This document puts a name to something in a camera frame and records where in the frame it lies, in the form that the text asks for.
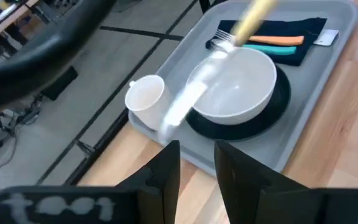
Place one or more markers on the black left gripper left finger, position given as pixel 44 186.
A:
pixel 160 186

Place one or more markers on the white cup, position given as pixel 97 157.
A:
pixel 145 96

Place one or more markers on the wooden desk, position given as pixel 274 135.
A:
pixel 8 18

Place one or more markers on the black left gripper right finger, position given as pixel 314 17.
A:
pixel 241 183

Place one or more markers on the white bowl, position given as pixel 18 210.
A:
pixel 241 90

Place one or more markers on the black aluminium table frame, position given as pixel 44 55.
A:
pixel 104 146

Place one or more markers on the navy cloth napkin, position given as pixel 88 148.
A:
pixel 278 28

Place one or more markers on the grey plastic tray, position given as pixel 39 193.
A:
pixel 309 81

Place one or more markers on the black power strip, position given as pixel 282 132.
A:
pixel 61 84

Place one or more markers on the dark teal plate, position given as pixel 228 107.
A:
pixel 278 105

